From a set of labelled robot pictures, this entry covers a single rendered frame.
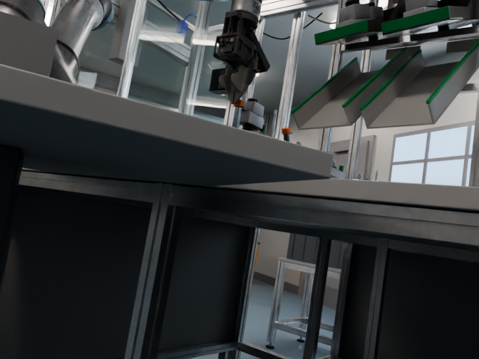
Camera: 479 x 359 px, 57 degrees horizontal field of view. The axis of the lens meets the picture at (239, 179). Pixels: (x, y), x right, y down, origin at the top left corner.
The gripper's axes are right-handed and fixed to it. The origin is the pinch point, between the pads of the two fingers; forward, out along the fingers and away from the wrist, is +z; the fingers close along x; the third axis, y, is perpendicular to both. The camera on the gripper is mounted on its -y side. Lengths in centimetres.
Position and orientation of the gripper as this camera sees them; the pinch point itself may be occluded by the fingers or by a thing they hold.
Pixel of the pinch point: (236, 100)
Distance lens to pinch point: 109.9
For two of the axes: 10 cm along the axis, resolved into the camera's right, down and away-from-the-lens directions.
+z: -1.6, 9.8, -1.2
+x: 7.9, 0.6, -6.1
